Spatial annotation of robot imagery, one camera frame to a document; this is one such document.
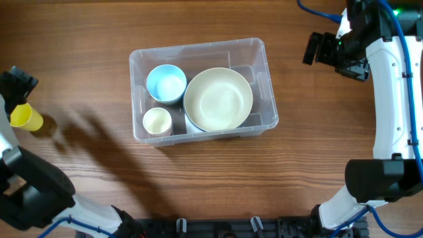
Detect cream cup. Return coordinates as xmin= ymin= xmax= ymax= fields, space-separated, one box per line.
xmin=142 ymin=107 xmax=173 ymax=134

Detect cream plate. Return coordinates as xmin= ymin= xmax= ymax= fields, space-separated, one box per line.
xmin=183 ymin=67 xmax=254 ymax=132

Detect light blue bowl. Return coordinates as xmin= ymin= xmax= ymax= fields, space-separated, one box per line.
xmin=146 ymin=64 xmax=187 ymax=100

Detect white label in bin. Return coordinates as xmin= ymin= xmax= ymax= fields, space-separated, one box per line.
xmin=184 ymin=114 xmax=203 ymax=134

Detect pink cup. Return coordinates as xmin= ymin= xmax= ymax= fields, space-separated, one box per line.
xmin=149 ymin=130 xmax=173 ymax=138

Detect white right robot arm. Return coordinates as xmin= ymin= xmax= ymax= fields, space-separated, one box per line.
xmin=303 ymin=1 xmax=422 ymax=237

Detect yellow cup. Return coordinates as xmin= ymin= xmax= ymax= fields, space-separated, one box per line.
xmin=10 ymin=103 xmax=44 ymax=132

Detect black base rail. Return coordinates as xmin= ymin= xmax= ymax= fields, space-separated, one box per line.
xmin=135 ymin=216 xmax=369 ymax=238

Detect pink bowl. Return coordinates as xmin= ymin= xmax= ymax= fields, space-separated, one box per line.
xmin=155 ymin=97 xmax=182 ymax=105

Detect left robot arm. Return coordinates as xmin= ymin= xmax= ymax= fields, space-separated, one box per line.
xmin=1 ymin=66 xmax=147 ymax=237

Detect clear plastic storage bin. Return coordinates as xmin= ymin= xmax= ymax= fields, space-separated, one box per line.
xmin=129 ymin=38 xmax=279 ymax=147

